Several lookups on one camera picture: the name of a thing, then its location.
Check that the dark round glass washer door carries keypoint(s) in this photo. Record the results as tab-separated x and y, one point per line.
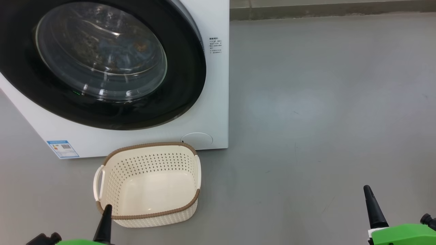
184	68

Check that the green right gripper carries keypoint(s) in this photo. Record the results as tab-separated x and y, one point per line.
405	236

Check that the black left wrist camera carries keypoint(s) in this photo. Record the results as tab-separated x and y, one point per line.
44	239

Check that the white front-load washing machine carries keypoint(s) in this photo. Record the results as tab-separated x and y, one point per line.
211	102

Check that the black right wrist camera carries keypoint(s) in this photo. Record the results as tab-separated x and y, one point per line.
430	221

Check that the blue energy label sticker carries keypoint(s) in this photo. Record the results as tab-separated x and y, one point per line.
63	149

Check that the cream perforated laundry basket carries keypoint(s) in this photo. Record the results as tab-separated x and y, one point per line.
153	190

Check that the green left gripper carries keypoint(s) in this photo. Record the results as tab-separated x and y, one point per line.
81	243

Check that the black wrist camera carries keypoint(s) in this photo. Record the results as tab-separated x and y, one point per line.
430	221
44	239

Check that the blue printed garment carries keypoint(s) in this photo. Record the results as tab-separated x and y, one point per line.
141	47
115	51

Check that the round white filter cover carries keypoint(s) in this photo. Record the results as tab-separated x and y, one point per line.
197	140

